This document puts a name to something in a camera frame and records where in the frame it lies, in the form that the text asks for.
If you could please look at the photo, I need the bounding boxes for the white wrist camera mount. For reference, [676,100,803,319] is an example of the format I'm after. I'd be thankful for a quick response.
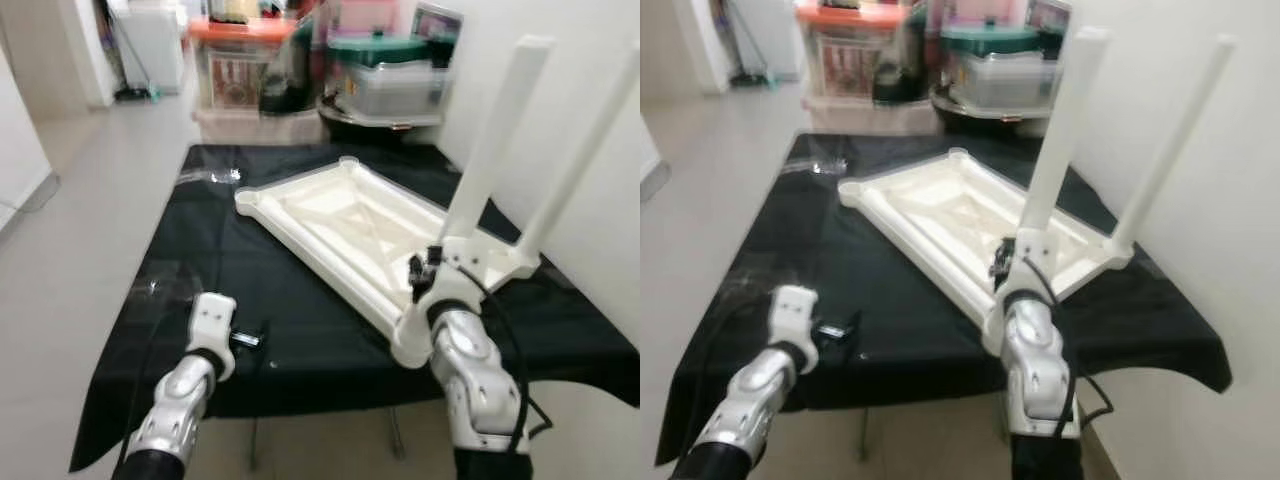
[400,235,491,321]
[985,228,1056,316]
[190,292,239,356]
[770,285,821,376]

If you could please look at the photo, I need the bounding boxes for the white refrigerator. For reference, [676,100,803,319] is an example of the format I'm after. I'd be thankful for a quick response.
[110,0,186,96]
[735,0,801,81]

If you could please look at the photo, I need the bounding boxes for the clear plastic storage bin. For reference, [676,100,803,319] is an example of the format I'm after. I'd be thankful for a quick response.
[335,62,446,119]
[945,52,1061,111]

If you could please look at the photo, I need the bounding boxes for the purple printed box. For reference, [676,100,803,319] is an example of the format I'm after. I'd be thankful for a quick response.
[410,3,463,41]
[1025,0,1073,31]

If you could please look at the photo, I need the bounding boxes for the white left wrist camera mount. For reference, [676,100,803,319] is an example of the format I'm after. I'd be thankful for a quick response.
[190,292,239,356]
[770,285,821,376]

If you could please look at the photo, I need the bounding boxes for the white plastic children table top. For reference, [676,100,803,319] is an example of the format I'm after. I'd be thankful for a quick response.
[233,155,543,369]
[838,148,1136,356]

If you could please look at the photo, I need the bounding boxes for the green round pot lid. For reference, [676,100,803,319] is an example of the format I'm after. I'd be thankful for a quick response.
[325,35,431,69]
[938,25,1046,59]

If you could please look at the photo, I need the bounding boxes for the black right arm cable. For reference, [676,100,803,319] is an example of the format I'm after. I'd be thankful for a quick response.
[1025,258,1116,436]
[455,265,556,451]

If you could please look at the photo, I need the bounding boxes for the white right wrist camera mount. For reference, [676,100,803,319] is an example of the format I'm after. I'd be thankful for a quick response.
[985,228,1056,316]
[400,235,491,321]

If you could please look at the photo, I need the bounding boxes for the black plastic bag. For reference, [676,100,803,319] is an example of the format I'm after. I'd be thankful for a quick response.
[870,10,936,106]
[258,20,323,116]

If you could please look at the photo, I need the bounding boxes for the black wok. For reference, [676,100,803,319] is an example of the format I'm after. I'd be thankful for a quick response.
[315,92,411,136]
[928,85,1021,126]

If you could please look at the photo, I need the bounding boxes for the black tablecloth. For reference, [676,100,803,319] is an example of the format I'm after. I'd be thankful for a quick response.
[655,133,1233,469]
[68,143,640,473]

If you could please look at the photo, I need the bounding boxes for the pink plastic container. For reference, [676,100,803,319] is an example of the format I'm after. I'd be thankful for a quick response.
[945,0,1011,26]
[335,0,401,36]

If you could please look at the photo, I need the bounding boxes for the orange-lidded storage box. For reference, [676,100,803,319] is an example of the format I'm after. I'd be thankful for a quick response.
[188,15,301,109]
[795,3,911,99]

